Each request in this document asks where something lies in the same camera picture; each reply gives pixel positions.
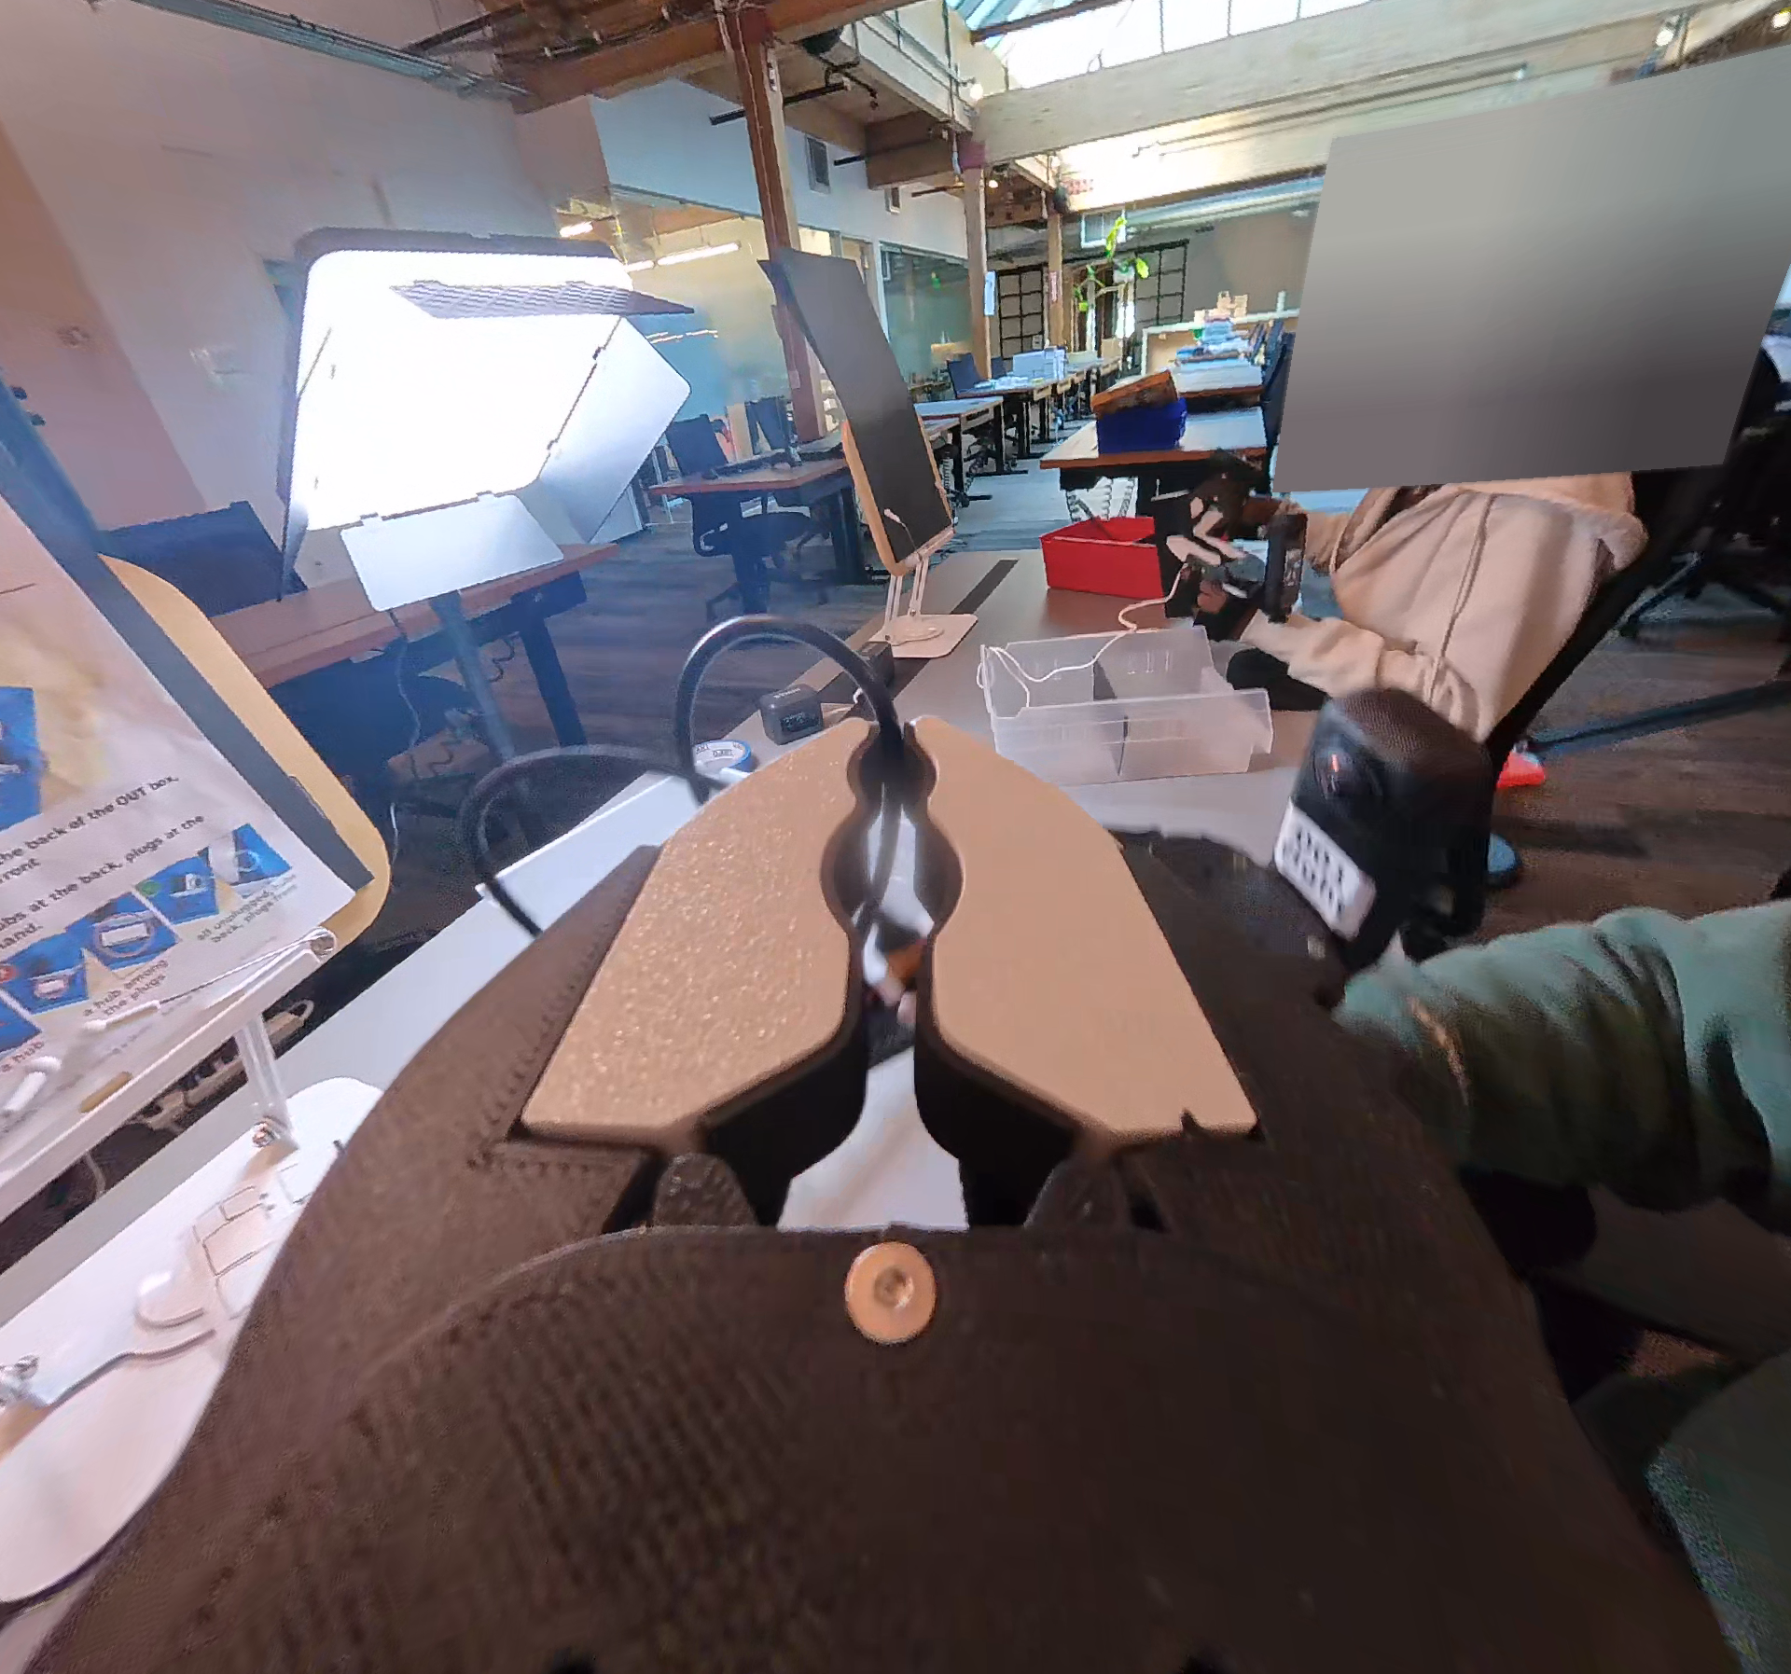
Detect printed instruction sheet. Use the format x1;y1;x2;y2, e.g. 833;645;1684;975
0;500;359;1172

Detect white studio light panel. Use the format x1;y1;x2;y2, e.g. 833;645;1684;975
279;231;694;612

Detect wooden desk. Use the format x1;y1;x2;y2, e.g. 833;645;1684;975
209;541;624;752

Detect black usb cable orange plugs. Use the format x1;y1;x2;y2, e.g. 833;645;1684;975
675;618;925;1004

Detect white document stand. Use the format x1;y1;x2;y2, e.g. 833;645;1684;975
0;359;393;1606

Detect row of wooden desks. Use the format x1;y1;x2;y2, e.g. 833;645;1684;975
649;359;1268;585

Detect clear plastic bin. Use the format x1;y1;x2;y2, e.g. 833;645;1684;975
979;624;1275;783

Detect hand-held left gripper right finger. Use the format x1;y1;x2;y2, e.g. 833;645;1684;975
907;715;1262;1159

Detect person's right forearm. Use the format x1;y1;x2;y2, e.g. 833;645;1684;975
1336;905;1791;1215

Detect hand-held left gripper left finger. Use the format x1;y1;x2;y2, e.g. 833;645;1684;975
518;721;886;1151

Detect red plastic bin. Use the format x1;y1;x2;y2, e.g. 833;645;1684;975
1039;515;1169;599

